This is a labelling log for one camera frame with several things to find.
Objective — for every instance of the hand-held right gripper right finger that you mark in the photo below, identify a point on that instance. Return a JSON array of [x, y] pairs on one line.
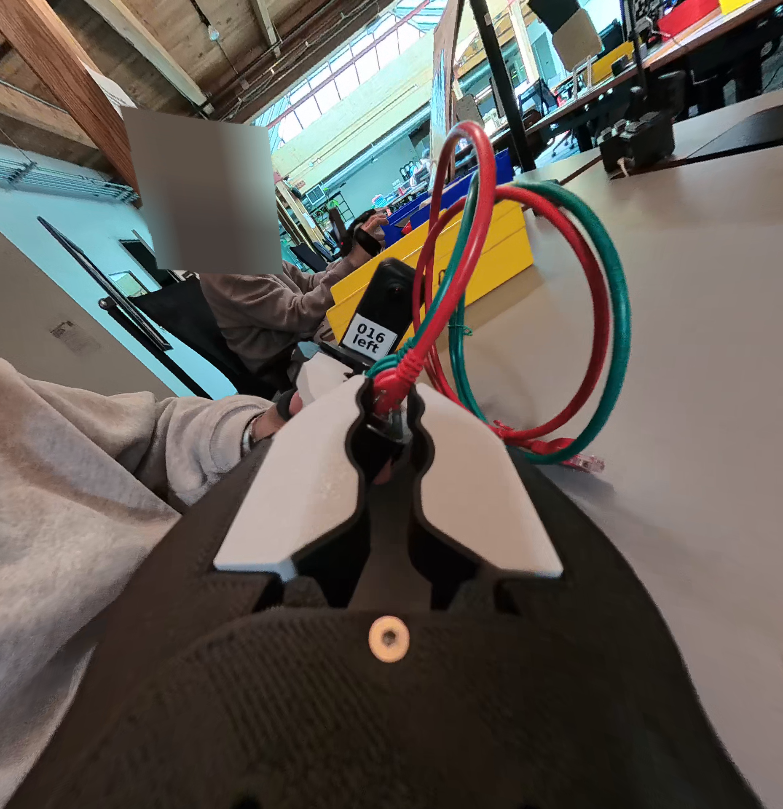
[[486, 499]]

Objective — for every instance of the small yellow bin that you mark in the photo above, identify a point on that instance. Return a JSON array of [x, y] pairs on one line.
[[742, 5]]

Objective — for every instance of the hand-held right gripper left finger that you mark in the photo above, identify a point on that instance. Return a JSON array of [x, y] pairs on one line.
[[296, 499]]

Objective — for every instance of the black pole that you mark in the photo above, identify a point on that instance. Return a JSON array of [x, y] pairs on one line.
[[502, 82]]

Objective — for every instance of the black office chair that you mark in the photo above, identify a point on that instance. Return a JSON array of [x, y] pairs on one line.
[[189, 335]]

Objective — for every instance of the black electronic device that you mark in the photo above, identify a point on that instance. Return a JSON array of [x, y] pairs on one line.
[[644, 136]]

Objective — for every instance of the red plastic bin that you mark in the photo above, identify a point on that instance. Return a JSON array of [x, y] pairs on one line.
[[688, 16]]

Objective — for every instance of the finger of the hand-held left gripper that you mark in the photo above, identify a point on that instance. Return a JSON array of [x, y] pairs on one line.
[[322, 379]]

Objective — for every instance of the upright wooden panel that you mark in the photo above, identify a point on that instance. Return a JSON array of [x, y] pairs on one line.
[[443, 76]]

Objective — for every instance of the brown background desk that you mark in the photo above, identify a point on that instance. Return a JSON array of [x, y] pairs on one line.
[[676, 49]]

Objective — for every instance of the black network splitter box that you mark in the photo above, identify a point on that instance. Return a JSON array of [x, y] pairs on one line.
[[382, 442]]

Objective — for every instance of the person's left hand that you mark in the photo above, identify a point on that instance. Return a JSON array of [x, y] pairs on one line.
[[274, 423]]

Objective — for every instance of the blue plastic bin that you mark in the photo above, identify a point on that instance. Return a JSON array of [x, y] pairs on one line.
[[492, 167]]

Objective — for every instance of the yellow plastic bin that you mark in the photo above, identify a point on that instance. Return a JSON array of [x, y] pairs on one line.
[[492, 246]]

